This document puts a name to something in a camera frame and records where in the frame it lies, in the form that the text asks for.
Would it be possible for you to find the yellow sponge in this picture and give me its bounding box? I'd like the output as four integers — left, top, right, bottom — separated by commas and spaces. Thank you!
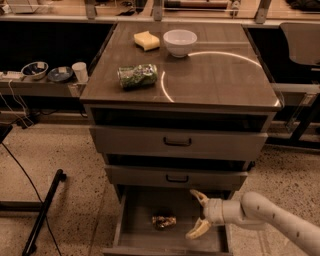
134, 31, 160, 51

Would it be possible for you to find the top drawer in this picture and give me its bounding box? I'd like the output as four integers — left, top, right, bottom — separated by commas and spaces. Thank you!
90, 126, 267, 161

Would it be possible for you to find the black cable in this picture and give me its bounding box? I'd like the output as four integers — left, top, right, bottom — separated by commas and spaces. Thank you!
1, 141, 63, 256

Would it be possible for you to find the middle drawer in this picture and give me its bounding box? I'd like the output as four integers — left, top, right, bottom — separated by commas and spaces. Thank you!
106, 165, 248, 191

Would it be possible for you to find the white power strip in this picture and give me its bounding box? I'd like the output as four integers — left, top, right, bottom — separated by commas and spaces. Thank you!
0, 71, 23, 80

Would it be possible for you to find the white rimmed bowl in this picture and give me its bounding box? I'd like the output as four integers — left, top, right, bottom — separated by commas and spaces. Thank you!
21, 61, 48, 80

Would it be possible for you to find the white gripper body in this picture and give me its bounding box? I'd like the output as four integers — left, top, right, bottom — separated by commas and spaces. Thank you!
203, 198, 224, 226

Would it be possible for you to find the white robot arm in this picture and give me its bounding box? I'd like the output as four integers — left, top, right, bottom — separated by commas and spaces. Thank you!
185, 189, 320, 256

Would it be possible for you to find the grey drawer cabinet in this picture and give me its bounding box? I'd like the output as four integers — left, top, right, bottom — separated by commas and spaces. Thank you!
79, 21, 284, 256

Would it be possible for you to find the black stand leg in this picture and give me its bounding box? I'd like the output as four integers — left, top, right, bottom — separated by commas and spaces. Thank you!
22, 169, 67, 256

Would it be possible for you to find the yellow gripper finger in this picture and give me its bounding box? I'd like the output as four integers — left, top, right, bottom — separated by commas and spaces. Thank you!
185, 218, 211, 240
190, 189, 209, 207

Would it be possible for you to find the green soda can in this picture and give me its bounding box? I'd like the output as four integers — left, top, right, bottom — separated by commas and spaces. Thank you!
117, 64, 158, 90

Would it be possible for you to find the bottom drawer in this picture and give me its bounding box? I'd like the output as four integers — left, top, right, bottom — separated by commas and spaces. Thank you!
102, 186, 233, 256

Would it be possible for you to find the white paper cup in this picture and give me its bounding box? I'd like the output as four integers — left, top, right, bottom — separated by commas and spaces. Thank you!
72, 62, 88, 83

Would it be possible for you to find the grey side shelf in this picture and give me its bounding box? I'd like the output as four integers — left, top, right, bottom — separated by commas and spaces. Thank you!
0, 80, 85, 98

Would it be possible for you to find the drawer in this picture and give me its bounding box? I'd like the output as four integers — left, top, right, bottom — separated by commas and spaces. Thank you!
90, 126, 267, 161
106, 165, 248, 191
102, 186, 233, 256

